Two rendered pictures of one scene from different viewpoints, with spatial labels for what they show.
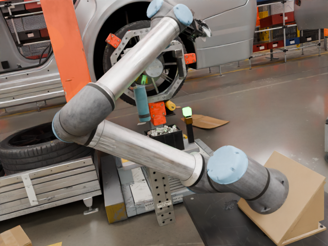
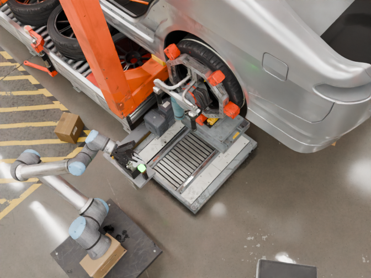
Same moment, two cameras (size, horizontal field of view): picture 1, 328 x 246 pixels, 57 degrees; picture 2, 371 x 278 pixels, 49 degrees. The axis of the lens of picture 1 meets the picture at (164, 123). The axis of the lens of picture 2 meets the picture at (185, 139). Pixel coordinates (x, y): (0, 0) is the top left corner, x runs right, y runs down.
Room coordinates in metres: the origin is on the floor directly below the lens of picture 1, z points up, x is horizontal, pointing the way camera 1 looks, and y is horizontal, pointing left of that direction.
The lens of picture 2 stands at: (1.32, -1.45, 3.29)
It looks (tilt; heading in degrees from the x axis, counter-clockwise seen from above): 61 degrees down; 63
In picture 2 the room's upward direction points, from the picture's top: 10 degrees counter-clockwise
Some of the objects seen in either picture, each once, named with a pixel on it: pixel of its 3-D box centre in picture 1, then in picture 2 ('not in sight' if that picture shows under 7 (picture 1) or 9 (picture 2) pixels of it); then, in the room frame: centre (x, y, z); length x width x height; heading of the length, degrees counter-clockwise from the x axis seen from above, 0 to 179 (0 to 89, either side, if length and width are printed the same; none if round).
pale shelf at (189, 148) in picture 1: (158, 153); (128, 164); (1.57, 0.06, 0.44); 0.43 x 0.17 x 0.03; 101
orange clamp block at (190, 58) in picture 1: (188, 58); (231, 110); (2.33, -0.27, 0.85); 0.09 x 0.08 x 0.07; 101
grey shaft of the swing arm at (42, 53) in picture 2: not in sight; (44, 58); (1.55, 1.61, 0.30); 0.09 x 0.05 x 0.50; 101
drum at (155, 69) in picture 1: (151, 67); (190, 94); (2.19, 0.02, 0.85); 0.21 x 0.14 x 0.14; 11
